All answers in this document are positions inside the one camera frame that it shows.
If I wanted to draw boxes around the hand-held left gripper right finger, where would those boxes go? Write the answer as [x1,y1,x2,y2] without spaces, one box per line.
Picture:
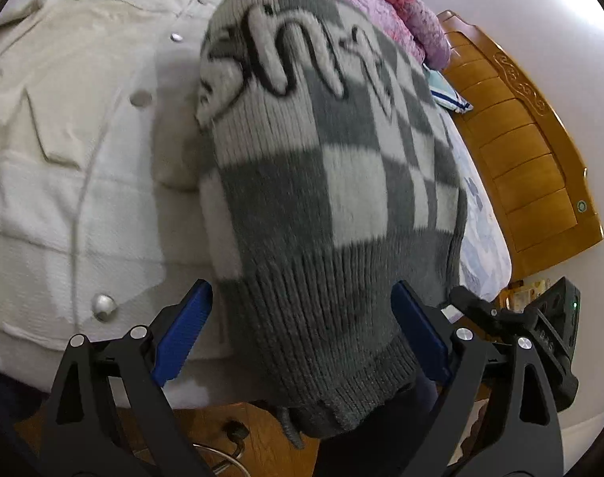
[390,280,564,477]

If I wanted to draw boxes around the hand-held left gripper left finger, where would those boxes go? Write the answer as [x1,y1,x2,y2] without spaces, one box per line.
[46,279,218,477]

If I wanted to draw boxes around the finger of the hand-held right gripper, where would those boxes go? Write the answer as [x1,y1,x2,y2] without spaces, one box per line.
[449,285,528,341]

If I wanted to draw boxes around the grey white checkered cardigan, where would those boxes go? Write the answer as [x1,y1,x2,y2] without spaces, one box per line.
[195,0,470,451]

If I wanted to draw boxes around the wooden bedside table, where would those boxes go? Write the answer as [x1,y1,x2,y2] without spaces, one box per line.
[501,281,552,313]

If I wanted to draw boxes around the person's dark trousers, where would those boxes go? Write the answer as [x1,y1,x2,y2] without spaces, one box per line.
[0,363,447,477]

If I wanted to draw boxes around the wooden bed headboard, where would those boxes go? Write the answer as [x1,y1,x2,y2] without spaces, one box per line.
[437,9,604,254]

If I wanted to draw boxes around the cream snap button jacket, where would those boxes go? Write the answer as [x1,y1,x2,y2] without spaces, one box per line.
[0,0,264,394]

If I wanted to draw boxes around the blue patterned pillow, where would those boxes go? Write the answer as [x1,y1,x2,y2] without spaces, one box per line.
[425,66,474,113]

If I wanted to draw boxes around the purple floral quilt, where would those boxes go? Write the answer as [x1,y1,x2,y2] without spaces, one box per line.
[259,0,453,69]

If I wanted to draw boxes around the chrome stool ring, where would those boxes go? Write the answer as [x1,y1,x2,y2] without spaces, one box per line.
[195,421,249,477]

